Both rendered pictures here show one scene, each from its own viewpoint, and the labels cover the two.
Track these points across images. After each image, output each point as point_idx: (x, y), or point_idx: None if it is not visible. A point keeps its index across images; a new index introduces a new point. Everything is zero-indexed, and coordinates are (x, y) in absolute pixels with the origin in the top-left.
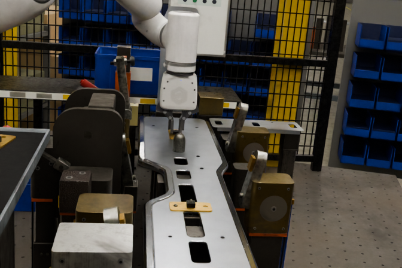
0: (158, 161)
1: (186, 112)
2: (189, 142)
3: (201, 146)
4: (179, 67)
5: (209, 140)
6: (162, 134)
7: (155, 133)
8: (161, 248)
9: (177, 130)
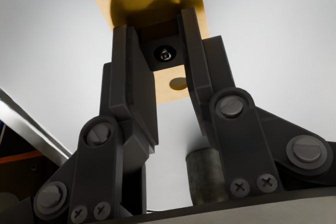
0: (165, 206)
1: (277, 158)
2: (252, 91)
3: (301, 112)
4: None
5: None
6: (74, 36)
7: (31, 41)
8: None
9: (172, 38)
